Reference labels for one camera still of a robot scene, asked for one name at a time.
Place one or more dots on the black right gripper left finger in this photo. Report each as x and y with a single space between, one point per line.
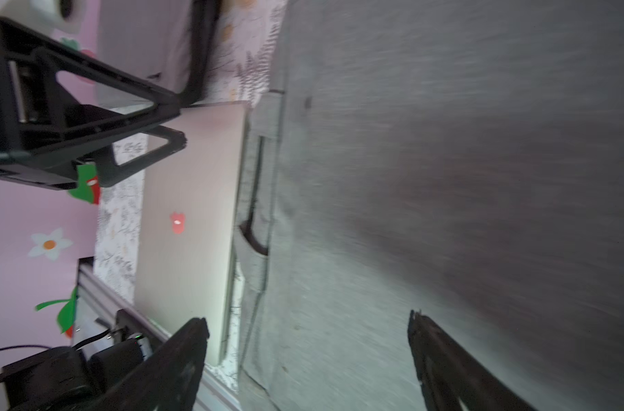
168 379

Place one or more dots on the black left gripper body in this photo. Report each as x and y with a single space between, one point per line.
13 166

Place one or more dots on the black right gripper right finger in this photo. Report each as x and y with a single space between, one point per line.
449 377

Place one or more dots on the silver laptop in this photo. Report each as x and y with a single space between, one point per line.
183 269

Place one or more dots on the dark grey laptop sleeve left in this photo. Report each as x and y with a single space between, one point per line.
166 43

